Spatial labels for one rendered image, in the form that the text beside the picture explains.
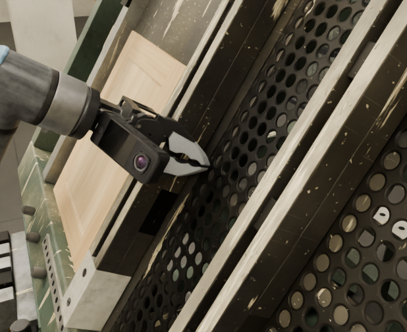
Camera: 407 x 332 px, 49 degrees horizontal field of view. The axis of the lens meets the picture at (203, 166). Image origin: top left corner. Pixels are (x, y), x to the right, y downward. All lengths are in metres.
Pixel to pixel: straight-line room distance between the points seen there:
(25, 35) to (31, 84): 4.35
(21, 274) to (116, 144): 0.76
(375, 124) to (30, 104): 0.38
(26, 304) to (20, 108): 0.70
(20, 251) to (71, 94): 0.84
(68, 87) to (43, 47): 4.37
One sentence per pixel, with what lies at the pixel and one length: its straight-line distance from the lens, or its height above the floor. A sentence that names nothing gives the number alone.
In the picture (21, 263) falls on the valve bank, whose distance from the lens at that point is 1.31.
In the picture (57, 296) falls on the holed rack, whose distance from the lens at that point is 0.96.
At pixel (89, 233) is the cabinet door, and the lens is 0.99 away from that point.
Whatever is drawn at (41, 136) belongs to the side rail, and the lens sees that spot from 1.54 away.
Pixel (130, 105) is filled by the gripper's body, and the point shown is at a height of 1.32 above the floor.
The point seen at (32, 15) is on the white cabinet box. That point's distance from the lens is 4.88.
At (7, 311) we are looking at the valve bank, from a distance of 1.20.
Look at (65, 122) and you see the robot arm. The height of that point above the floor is 1.32.
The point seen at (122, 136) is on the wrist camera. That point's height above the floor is 1.30.
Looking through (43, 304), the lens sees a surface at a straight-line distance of 1.05.
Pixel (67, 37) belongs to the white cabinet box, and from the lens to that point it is 4.95.
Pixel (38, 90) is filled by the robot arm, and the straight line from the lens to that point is 0.56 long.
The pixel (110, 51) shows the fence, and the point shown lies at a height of 1.24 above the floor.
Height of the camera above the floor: 1.53
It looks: 28 degrees down
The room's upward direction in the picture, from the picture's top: straight up
